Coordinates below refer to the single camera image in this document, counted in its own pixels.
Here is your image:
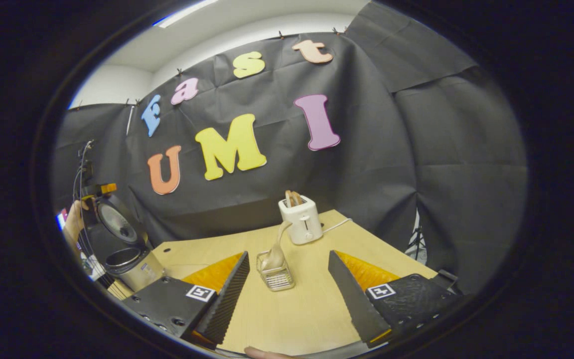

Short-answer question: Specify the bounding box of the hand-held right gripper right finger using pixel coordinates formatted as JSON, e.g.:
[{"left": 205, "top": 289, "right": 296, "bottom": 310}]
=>
[{"left": 328, "top": 250, "right": 467, "bottom": 349}]

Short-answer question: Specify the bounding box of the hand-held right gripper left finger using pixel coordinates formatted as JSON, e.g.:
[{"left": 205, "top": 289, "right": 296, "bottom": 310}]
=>
[{"left": 122, "top": 251, "right": 250, "bottom": 350}]

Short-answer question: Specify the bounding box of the clear chopstick holder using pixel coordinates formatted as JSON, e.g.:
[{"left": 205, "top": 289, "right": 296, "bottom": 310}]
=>
[{"left": 256, "top": 249, "right": 296, "bottom": 292}]

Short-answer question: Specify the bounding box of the wooden spoon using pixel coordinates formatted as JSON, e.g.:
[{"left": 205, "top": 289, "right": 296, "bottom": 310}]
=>
[{"left": 261, "top": 221, "right": 292, "bottom": 272}]

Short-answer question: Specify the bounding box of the silver black rice cooker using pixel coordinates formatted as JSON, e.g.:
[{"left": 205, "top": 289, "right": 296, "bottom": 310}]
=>
[{"left": 82, "top": 193, "right": 167, "bottom": 292}]

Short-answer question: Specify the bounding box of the black tripod stand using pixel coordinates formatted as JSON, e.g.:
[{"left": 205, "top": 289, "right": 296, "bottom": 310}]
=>
[{"left": 406, "top": 209, "right": 430, "bottom": 265}]

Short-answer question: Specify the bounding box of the white toaster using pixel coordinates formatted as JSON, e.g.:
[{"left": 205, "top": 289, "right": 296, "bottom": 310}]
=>
[{"left": 278, "top": 194, "right": 324, "bottom": 245}]

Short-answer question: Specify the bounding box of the black backdrop cloth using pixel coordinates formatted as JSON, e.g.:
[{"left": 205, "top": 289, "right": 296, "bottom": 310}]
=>
[{"left": 53, "top": 0, "right": 529, "bottom": 295}]

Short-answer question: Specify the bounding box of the ceiling light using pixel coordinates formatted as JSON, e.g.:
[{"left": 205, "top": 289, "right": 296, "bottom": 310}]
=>
[{"left": 152, "top": 0, "right": 220, "bottom": 28}]

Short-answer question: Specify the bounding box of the black cable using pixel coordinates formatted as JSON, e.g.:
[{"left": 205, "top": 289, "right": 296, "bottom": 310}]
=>
[{"left": 72, "top": 141, "right": 94, "bottom": 265}]

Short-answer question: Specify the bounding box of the white toaster cable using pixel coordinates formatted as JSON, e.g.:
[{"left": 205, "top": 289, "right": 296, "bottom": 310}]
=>
[{"left": 321, "top": 217, "right": 352, "bottom": 234}]

